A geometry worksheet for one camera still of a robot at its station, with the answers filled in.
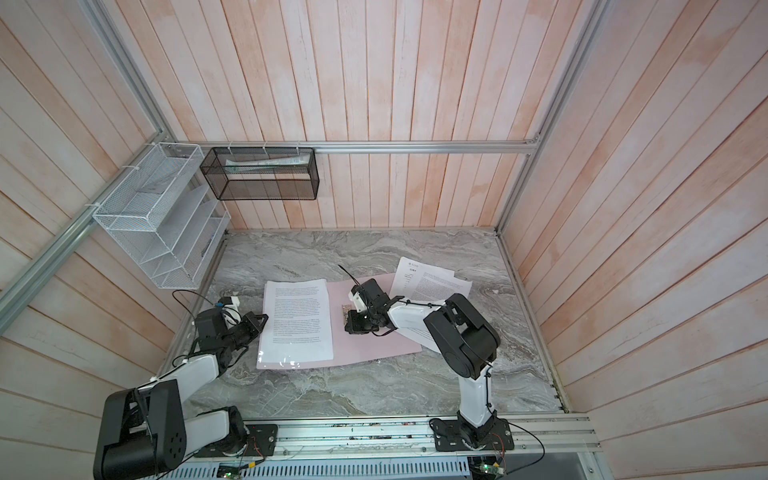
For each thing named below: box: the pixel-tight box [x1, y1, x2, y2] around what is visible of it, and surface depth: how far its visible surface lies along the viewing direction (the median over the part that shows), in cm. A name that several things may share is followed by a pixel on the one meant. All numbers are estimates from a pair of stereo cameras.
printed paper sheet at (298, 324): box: [257, 278, 334, 365], surface depth 94 cm
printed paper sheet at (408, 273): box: [389, 256, 455, 297], surface depth 109 cm
